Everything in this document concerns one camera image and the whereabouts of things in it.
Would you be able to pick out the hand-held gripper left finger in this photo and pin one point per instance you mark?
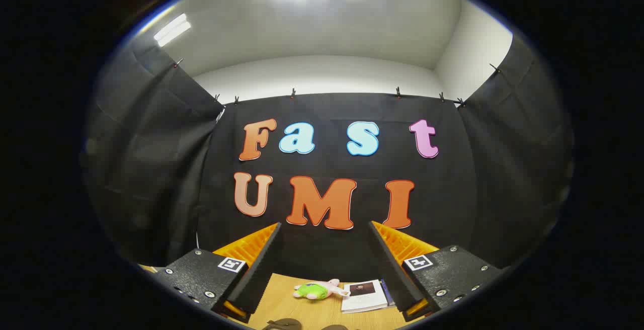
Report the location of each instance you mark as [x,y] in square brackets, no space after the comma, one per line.
[256,274]

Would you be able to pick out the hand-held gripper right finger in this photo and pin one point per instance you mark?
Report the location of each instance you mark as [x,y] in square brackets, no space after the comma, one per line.
[395,274]

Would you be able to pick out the brown fuzzy shoe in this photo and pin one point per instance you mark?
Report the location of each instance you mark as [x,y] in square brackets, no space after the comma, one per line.
[284,325]
[334,327]

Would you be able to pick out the blue book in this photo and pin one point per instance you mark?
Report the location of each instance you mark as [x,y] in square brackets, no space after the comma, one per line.
[386,292]

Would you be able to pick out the white paperback book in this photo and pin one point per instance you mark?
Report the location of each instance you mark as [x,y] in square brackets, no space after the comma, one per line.
[365,302]

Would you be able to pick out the green and pink plush toy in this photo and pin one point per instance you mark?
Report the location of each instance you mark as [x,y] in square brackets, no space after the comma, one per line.
[312,291]

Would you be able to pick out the black backdrop cloth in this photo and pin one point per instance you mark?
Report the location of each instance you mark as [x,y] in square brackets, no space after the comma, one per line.
[453,194]

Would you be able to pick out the ceiling light panel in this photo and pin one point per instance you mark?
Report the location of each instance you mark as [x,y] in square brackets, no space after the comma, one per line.
[172,29]

